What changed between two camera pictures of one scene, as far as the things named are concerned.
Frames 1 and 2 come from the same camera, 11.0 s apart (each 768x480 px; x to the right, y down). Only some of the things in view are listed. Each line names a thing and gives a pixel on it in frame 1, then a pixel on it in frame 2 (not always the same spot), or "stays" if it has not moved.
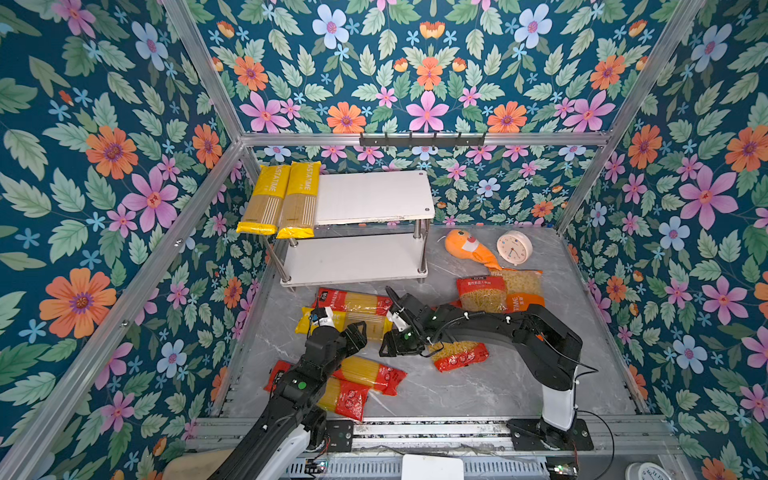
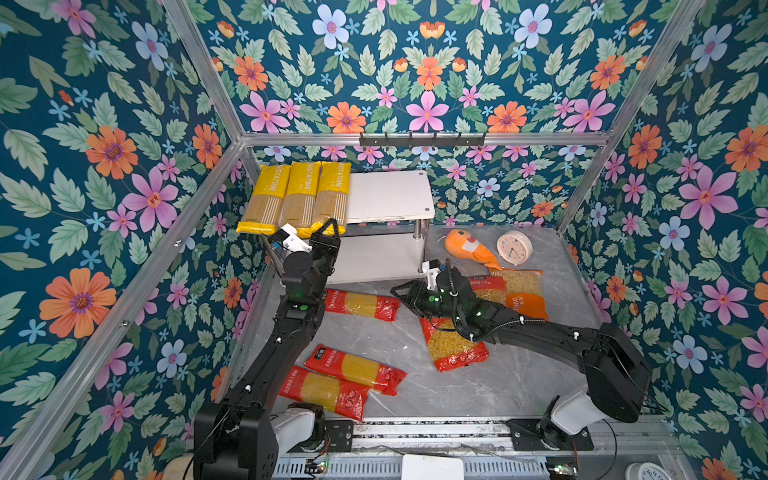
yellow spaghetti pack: x=263 y=209 stays
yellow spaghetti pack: x=377 y=323 to x=332 y=195
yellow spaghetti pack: x=298 y=212 stays
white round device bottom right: x=646 y=471 stays
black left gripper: x=357 y=335 to x=325 y=243
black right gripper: x=390 y=340 to x=417 y=289
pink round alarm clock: x=515 y=247 stays
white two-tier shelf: x=370 y=228 stays
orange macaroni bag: x=524 y=287 stays
